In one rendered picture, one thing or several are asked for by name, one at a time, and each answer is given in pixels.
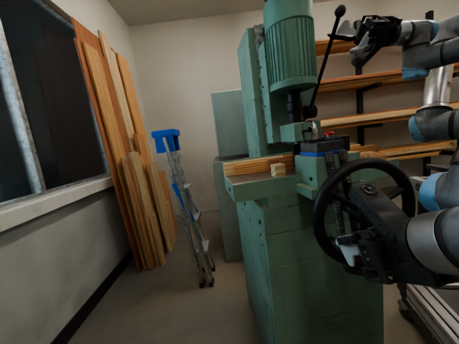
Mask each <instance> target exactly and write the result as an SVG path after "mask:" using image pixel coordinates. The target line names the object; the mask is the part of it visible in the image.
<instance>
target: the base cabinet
mask: <svg viewBox="0 0 459 344"><path fill-rule="evenodd" d="M236 207H237V212H238V223H239V229H240V239H241V244H242V255H243V260H244V266H245V276H246V282H247V292H248V298H249V303H250V305H251V309H252V311H253V315H254V317H255V321H256V324H257V326H258V330H259V332H260V336H261V338H262V342H263V344H384V313H383V284H381V283H373V282H368V281H365V277H364V276H359V275H354V274H349V273H347V272H346V271H344V269H343V267H342V264H341V263H339V262H337V261H335V260H334V259H332V258H330V257H329V256H328V255H327V254H326V253H325V252H324V251H323V250H322V249H321V247H320V245H319V243H318V242H317V240H316V237H315V235H314V230H313V227H306V228H302V229H296V230H292V231H285V232H281V233H275V234H271V235H265V234H264V232H263V231H262V230H261V229H260V227H259V226H258V224H257V223H256V222H255V221H254V219H253V218H252V216H251V215H250V213H248V211H247V210H246V208H245V207H244V205H243V204H242V203H241V202H239V203H236ZM335 227H336V226H335V222H333V223H327V224H324V228H325V231H326V234H327V237H328V238H329V236H333V237H335V238H337V232H336V228H335Z"/></svg>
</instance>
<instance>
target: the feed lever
mask: <svg viewBox="0 0 459 344"><path fill-rule="evenodd" d="M345 13H346V6H345V5H339V6H337V7H336V9H335V16H336V19H335V24H334V26H333V30H332V33H331V37H330V40H329V43H328V46H327V49H326V53H325V56H324V60H323V62H322V67H321V69H320V73H319V76H318V85H317V86H316V87H315V89H314V94H313V96H312V99H311V103H310V105H307V106H304V107H303V112H302V115H303V121H306V119H310V118H315V117H316V115H317V114H318V109H317V107H316V105H314V101H315V98H316V94H317V92H318V88H319V85H320V81H321V79H322V75H323V72H324V69H325V65H326V62H327V59H328V57H329V53H330V50H331V47H332V44H333V40H334V37H335V34H336V31H337V27H338V24H339V20H340V18H341V17H342V16H343V15H344V14H345Z"/></svg>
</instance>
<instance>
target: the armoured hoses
mask: <svg viewBox="0 0 459 344"><path fill-rule="evenodd" d="M337 155H338V156H339V161H340V162H339V163H340V166H342V165H343V164H346V163H347V162H349V161H348V151H347V149H343V150H339V151H337ZM324 156H325V158H326V165H327V166H326V167H327V170H328V171H327V172H328V176H330V174H332V172H334V171H335V170H336V167H335V166H336V165H335V154H334V152H326V153H324ZM343 185H344V192H345V198H346V199H348V200H350V201H352V200H351V199H350V197H349V196H348V193H349V191H350V189H351V187H352V180H351V174H350V175H348V176H346V177H345V178H344V179H343ZM333 191H335V192H336V193H338V194H339V195H340V192H339V185H337V186H336V187H335V189H334V190H333ZM331 198H332V197H331ZM331 200H332V205H333V213H334V219H335V226H336V227H335V228H336V232H337V237H339V236H343V235H346V231H345V225H344V218H343V214H342V213H343V212H342V205H341V204H342V203H340V202H339V201H337V200H335V199H334V198H332V199H331ZM348 216H349V221H350V227H351V231H352V232H351V233H353V232H357V231H359V229H360V226H359V223H357V222H355V221H353V220H352V219H351V217H350V215H349V214H348ZM342 267H343V269H344V271H346V272H347V273H349V274H354V275H359V276H363V272H362V270H361V267H365V266H359V267H356V266H355V267H351V266H347V265H344V264H342ZM367 271H368V273H369V275H370V277H372V278H379V277H373V275H372V272H371V271H369V270H367Z"/></svg>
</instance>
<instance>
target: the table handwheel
mask: <svg viewBox="0 0 459 344"><path fill-rule="evenodd" d="M361 169H379V170H381V171H384V172H385V173H387V174H389V175H390V176H391V177H392V178H393V179H394V180H395V182H396V184H397V185H398V188H396V189H395V190H393V191H392V192H390V193H389V194H388V195H387V196H388V197H389V198H390V200H392V199H394V198H396V197H397V196H398V195H401V197H402V211H403V212H404V213H405V214H406V215H407V216H408V217H409V218H412V217H415V209H416V200H415V192H414V190H413V186H412V184H411V182H410V180H409V178H408V177H407V175H406V174H405V172H403V170H401V168H399V167H398V166H397V165H395V164H393V163H392V162H389V161H388V160H385V159H382V158H374V157H367V158H358V159H356V160H351V161H350V162H347V163H346V164H343V165H342V166H340V167H339V168H337V169H336V170H335V171H334V172H332V174H330V176H328V177H327V179H326V180H325V181H324V183H323V184H322V186H321V187H320V189H319V191H318V194H317V195H316V199H315V201H314V206H313V211H312V227H313V230H314V235H315V237H316V240H317V242H318V243H319V245H320V247H321V249H322V250H323V251H324V252H325V253H326V254H327V255H328V256H329V257H330V258H332V259H334V260H335V261H337V262H339V263H342V264H344V265H347V266H349V264H348V262H347V261H346V258H345V257H344V254H342V253H341V252H339V251H338V250H337V249H336V248H335V247H334V246H333V245H332V244H331V243H330V242H329V241H328V237H327V234H326V231H325V228H324V212H325V208H326V204H327V203H328V204H329V205H332V200H331V199H332V198H334V199H335V200H337V201H339V202H340V203H342V204H341V205H342V211H344V212H347V213H349V215H350V217H351V219H352V220H353V221H355V222H357V223H359V224H360V229H359V231H362V230H366V229H367V228H368V227H373V224H372V223H371V222H370V221H369V220H368V219H367V218H366V216H365V215H364V214H363V213H362V211H361V210H360V209H359V208H358V207H357V206H356V205H355V204H354V202H353V201H350V200H348V199H346V198H344V197H343V196H341V195H339V194H338V193H336V192H335V191H333V190H334V189H335V187H336V186H337V185H338V184H339V183H340V182H341V181H342V180H343V179H344V178H345V177H346V176H348V175H350V174H351V173H354V172H355V171H358V170H361ZM331 197H332V198H331ZM332 206H333V205H332ZM354 258H355V266H364V263H363V260H362V258H361V256H360V255H355V257H354Z"/></svg>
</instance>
